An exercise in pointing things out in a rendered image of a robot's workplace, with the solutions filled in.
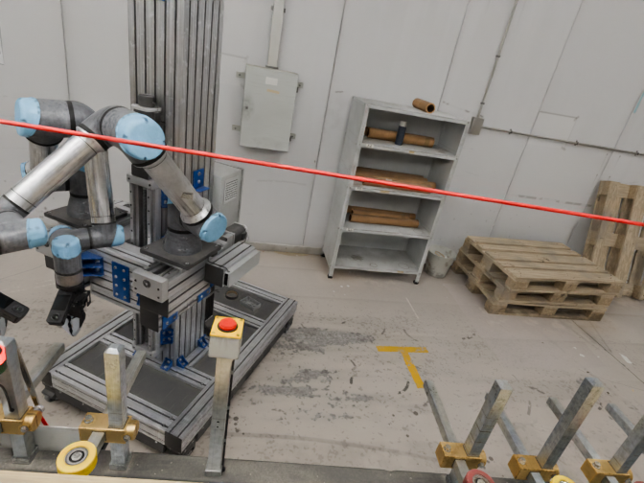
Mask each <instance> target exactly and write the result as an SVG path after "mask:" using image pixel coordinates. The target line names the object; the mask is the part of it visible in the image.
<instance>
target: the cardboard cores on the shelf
mask: <svg viewBox="0 0 644 483"><path fill-rule="evenodd" d="M397 132H398V131H392V130H386V129H380V128H374V127H368V126H366V127H365V130H364V135H366V136H367V137H368V138H374V139H380V140H386V141H392V142H395V140H396V136H397ZM434 142H435V139H434V138H433V137H428V136H423V135H416V134H410V133H406V134H405V135H404V138H403V143H405V144H410V145H416V146H423V147H429V148H432V147H433V145H434ZM355 176H358V177H365V178H371V179H376V180H382V181H388V182H395V183H401V184H406V185H412V186H418V187H425V188H430V189H435V188H436V183H435V182H429V181H427V178H424V177H423V176H422V175H417V174H410V173H403V172H390V171H384V170H377V169H370V168H363V167H356V174H355ZM362 185H368V186H375V187H382V188H388V189H396V190H403V191H409V192H417V193H424V194H430V193H428V192H422V191H415V190H409V189H404V188H398V187H391V186H385V185H380V184H374V183H367V182H362ZM347 213H351V214H350V215H349V221H352V222H362V223H373V224H383V225H394V226H403V227H414V228H418V226H419V221H418V220H417V219H415V218H416V215H415V214H411V213H404V212H396V211H388V210H381V209H373V208H366V207H358V206H351V205H348V209H347Z"/></svg>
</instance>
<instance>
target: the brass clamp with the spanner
mask: <svg viewBox="0 0 644 483"><path fill-rule="evenodd" d="M41 419H42V413H41V411H39V410H34V408H33V407H32V406H28V409H27V410H26V412H25V413H24V414H23V416H22V417H21V418H20V419H10V418H5V414H4V410H3V405H2V404H1V403H0V424H1V427H2V432H1V433H5V434H18V435H24V434H25V433H26V432H27V431H35V430H36V429H37V427H38V426H39V424H40V422H41Z"/></svg>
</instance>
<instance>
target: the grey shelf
mask: <svg viewBox="0 0 644 483"><path fill-rule="evenodd" d="M401 120H403V121H407V126H406V131H405V133H410V134H416V135H423V136H428V137H433V138H434V139H435V138H436V140H435V143H434V145H433V147H432V148H429V147H423V146H416V145H410V144H405V143H402V145H401V146H399V145H395V142H392V141H386V140H380V139H374V138H368V137H367V136H366V135H364V130H365V127H374V128H380V129H386V130H392V131H398V128H399V125H400V122H401ZM440 122H441V124H440ZM470 124H471V122H470V121H468V120H465V119H462V118H460V117H457V116H455V115H452V114H449V113H447V112H442V111H436V110H434V112H433V113H426V112H424V111H422V110H420V109H418V108H416V107H414V106H409V105H403V104H397V103H388V102H382V101H377V100H371V99H365V98H361V97H355V96H353V99H352V104H351V109H350V114H349V119H348V124H347V128H346V132H345V138H344V143H343V148H342V152H341V157H340V162H339V167H338V172H337V173H341V174H347V175H352V176H355V174H356V169H357V167H363V168H370V169H377V170H384V171H390V172H397V173H410V174H417V175H422V176H423V177H424V178H427V181H429V182H435V183H436V188H435V189H436V190H442V191H449V186H450V183H451V180H452V178H453V175H454V172H455V169H456V166H457V163H458V159H459V156H460V153H461V150H462V148H463V145H464V142H465V139H466V136H467V133H468V130H469V127H470ZM438 128H439V130H438ZM437 131H438V133H437ZM361 134H362V135H361ZM436 135H437V136H436ZM440 138H441V139H440ZM429 157H430V159H429ZM434 157H435V158H434ZM428 161H429V162H428ZM426 167H427V168H426ZM446 197H447V196H446V195H439V194H434V193H430V194H424V193H417V192H409V191H403V190H396V189H388V188H382V187H375V186H368V185H362V182H361V181H355V180H350V179H343V178H336V181H335V186H334V191H333V200H332V205H331V210H330V214H329V219H328V223H327V228H326V233H325V238H324V242H323V247H322V252H321V257H326V260H327V263H328V266H329V274H328V278H331V279H332V278H333V274H334V269H335V268H342V269H360V270H367V271H378V272H391V273H403V274H417V277H416V280H413V283H414V285H418V284H419V279H420V276H421V273H422V270H423V267H424V264H425V261H426V256H427V253H428V250H429V248H430V245H431V242H432V238H433V235H434V232H435V229H436V226H437V223H438V220H439V217H440V215H441V212H442V209H443V206H444V203H445V200H446ZM417 199H418V200H417ZM416 202H417V204H416ZM348 205H351V206H358V207H366V208H373V209H381V210H388V211H396V212H404V213H411V214H413V213H414V214H415V215H416V218H415V219H417V220H418V221H419V226H418V228H414V227H403V226H394V225H383V224H373V223H362V222H352V221H349V215H350V214H351V213H347V209H348ZM415 206H416V207H415ZM414 209H415V210H414ZM405 238H406V239H405Z"/></svg>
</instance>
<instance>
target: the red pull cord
mask: <svg viewBox="0 0 644 483"><path fill-rule="evenodd" d="M0 124H2V125H8V126H15V127H25V128H31V129H38V130H44V131H50V132H55V133H62V134H68V135H74V136H79V137H86V138H92V139H98V140H104V141H110V142H116V143H122V144H128V145H134V146H140V147H146V148H152V149H159V150H169V151H175V152H182V153H188V154H193V155H199V156H206V157H212V158H217V159H223V160H230V161H236V162H242V163H247V164H254V165H260V166H266V167H271V168H278V169H284V170H290V171H296V172H302V173H313V174H319V175H326V176H331V177H337V178H343V179H350V180H355V181H361V182H367V183H374V184H380V185H385V186H391V187H398V188H404V189H409V190H415V191H422V192H428V193H434V194H439V195H446V196H457V197H463V198H469V199H475V200H481V201H487V202H493V203H499V204H505V205H511V206H517V207H523V208H529V209H535V210H542V211H547V212H553V213H559V214H566V215H571V216H577V217H583V218H590V219H600V220H606V221H613V222H619V223H625V224H630V225H637V226H643V227H644V222H638V221H632V220H625V219H620V218H609V217H603V216H596V215H591V214H585V213H579V212H573V211H566V210H561V209H555V208H549V207H543V206H537V205H531V204H525V203H519V202H514V201H507V200H501V199H495V198H489V197H484V196H477V195H466V194H460V193H455V192H448V191H442V190H436V189H430V188H425V187H418V186H412V185H406V184H401V183H395V182H388V181H382V180H376V179H371V178H365V177H358V176H352V175H347V174H341V173H335V172H323V171H318V170H312V169H306V168H299V167H293V166H288V165H282V164H276V163H269V162H264V161H258V160H252V159H246V158H239V157H234V156H228V155H222V154H216V153H211V152H204V151H198V150H192V149H182V148H175V147H169V146H163V145H157V144H152V143H145V142H139V141H133V140H128V139H122V138H115V137H109V136H103V135H98V134H92V133H85V132H79V131H74V130H68V129H62V128H55V127H49V126H39V125H33V124H26V123H20V122H15V121H9V120H3V119H0Z"/></svg>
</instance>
